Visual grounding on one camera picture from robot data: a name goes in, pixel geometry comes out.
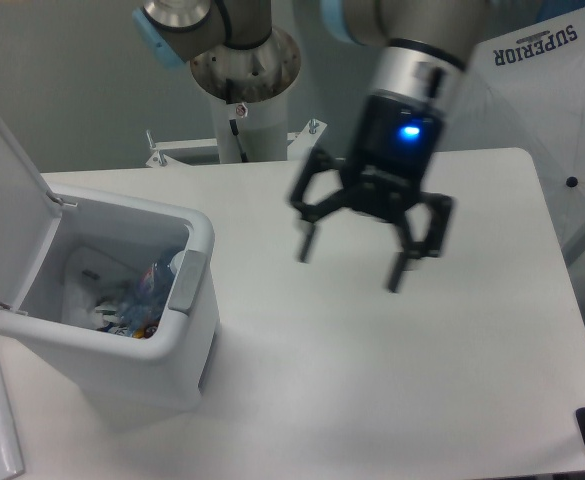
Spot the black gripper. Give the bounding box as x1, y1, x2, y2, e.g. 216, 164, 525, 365
287, 88, 457, 294

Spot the crushed clear plastic bottle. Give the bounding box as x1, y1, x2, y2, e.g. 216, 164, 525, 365
117, 248, 185, 329

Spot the white plastic bag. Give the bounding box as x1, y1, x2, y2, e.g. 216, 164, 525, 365
61, 246, 138, 330

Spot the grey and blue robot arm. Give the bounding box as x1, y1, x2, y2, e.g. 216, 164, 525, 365
132, 1, 491, 291

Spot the white trash can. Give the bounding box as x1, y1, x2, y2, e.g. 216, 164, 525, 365
0, 186, 220, 412

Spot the white trash can lid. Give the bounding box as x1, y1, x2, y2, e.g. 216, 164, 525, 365
0, 117, 62, 308

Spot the blue yellow snack packet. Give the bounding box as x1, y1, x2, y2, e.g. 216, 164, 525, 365
99, 323, 158, 339

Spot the white metal base bracket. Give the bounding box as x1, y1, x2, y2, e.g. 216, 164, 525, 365
145, 118, 328, 168

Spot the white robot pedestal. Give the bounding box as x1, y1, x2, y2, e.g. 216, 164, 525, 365
190, 27, 303, 165

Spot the black cable on pedestal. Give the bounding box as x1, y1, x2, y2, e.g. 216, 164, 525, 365
225, 78, 250, 164

